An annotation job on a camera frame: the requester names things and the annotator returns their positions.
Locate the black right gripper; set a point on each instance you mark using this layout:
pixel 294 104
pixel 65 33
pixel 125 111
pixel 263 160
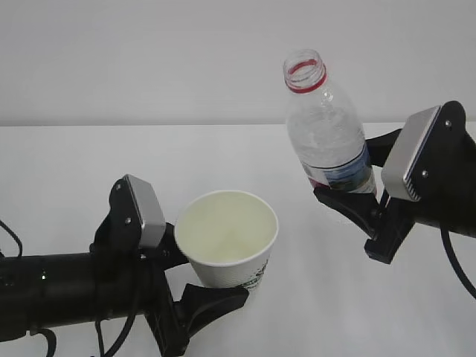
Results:
pixel 444 177

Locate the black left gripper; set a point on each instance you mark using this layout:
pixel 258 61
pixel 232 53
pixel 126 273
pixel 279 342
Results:
pixel 123 269

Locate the white paper cup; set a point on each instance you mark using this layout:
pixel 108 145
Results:
pixel 227 236

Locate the clear Nongfu Spring water bottle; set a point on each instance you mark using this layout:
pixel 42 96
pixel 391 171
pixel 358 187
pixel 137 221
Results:
pixel 323 127

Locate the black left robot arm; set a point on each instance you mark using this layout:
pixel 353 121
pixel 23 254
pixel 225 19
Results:
pixel 39 293

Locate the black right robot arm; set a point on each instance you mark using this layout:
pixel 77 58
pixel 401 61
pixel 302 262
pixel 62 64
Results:
pixel 428 175

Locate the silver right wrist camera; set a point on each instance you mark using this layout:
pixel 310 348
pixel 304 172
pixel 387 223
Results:
pixel 397 170

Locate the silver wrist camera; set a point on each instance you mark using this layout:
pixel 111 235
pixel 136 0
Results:
pixel 152 222
pixel 397 170

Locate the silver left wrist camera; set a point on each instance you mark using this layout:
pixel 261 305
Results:
pixel 152 222

